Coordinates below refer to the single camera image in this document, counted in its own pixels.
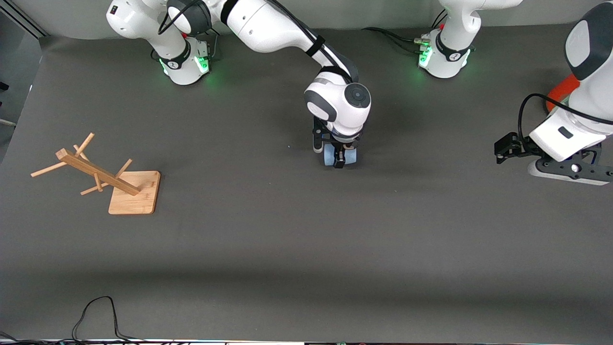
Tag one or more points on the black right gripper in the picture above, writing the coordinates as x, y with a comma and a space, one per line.
341, 146

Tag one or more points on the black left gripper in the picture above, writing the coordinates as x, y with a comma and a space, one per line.
522, 146

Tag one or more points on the light blue cup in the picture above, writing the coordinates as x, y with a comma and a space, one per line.
351, 158

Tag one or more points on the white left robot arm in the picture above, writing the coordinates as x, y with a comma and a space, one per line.
448, 67

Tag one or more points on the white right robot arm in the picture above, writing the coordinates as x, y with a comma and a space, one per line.
268, 28

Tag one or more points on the orange cylindrical can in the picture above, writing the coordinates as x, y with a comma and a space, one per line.
562, 93

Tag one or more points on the dark grey table cloth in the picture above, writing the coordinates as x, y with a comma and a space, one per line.
306, 230

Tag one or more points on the wooden mug tree rack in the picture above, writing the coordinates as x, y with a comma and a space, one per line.
134, 196

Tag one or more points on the black frame rail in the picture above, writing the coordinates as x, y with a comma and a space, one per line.
28, 23

